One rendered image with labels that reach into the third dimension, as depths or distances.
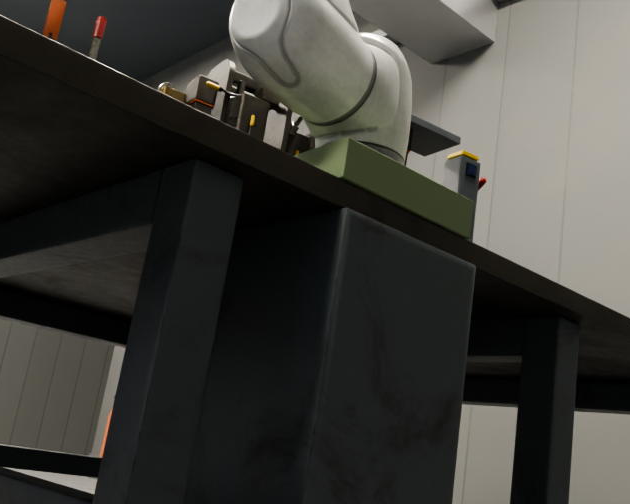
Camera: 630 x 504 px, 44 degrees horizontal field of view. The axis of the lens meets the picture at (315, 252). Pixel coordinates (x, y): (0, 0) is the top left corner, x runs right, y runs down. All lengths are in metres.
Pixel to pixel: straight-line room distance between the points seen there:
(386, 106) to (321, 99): 0.13
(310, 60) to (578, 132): 2.76
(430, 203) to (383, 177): 0.11
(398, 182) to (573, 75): 2.85
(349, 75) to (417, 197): 0.21
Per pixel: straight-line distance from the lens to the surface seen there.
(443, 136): 2.01
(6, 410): 6.20
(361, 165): 1.12
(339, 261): 1.06
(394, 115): 1.29
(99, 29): 1.89
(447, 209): 1.25
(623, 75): 3.83
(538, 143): 3.91
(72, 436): 6.42
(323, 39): 1.14
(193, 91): 1.84
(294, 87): 1.17
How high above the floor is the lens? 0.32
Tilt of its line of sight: 15 degrees up
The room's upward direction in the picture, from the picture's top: 9 degrees clockwise
